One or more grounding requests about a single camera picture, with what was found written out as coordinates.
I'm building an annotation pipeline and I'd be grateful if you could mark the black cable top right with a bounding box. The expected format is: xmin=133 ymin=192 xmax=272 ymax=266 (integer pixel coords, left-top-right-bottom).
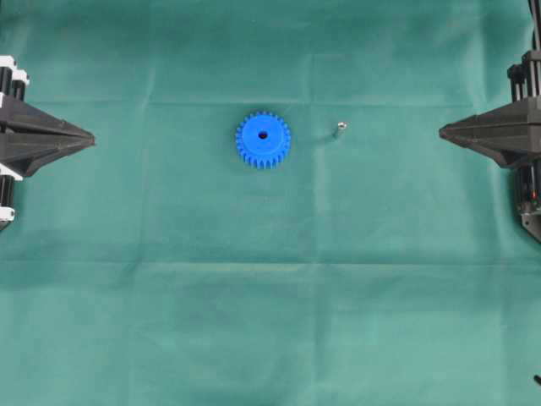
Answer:
xmin=527 ymin=0 xmax=541 ymax=54

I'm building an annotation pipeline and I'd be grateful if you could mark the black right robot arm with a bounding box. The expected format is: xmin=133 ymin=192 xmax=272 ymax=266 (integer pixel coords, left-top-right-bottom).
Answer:
xmin=439 ymin=50 xmax=540 ymax=240

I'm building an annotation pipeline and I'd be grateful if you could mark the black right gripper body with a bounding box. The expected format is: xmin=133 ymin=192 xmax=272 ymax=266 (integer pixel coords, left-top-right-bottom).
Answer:
xmin=507 ymin=50 xmax=540 ymax=169

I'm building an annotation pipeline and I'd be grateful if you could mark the blue plastic gear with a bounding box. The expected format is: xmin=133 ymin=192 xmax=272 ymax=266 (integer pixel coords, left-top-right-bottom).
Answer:
xmin=235 ymin=111 xmax=292 ymax=169

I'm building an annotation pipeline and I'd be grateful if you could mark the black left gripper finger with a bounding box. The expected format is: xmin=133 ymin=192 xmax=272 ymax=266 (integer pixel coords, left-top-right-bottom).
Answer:
xmin=1 ymin=134 xmax=95 ymax=178
xmin=1 ymin=98 xmax=94 ymax=140

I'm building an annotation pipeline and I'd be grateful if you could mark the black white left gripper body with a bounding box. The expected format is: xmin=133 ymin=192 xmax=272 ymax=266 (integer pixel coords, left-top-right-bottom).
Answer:
xmin=0 ymin=55 xmax=30 ymax=232

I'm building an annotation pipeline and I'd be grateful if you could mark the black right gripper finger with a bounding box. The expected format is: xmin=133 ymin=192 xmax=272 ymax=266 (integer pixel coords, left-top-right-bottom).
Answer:
xmin=439 ymin=99 xmax=528 ymax=140
xmin=440 ymin=134 xmax=529 ymax=169

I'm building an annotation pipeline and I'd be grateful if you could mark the green cloth mat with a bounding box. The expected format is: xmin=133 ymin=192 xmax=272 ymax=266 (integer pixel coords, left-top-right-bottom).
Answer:
xmin=1 ymin=1 xmax=540 ymax=405

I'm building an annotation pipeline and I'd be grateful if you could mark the small silver metal shaft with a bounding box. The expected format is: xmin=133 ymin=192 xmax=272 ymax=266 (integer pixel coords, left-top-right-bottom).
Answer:
xmin=332 ymin=121 xmax=347 ymax=140

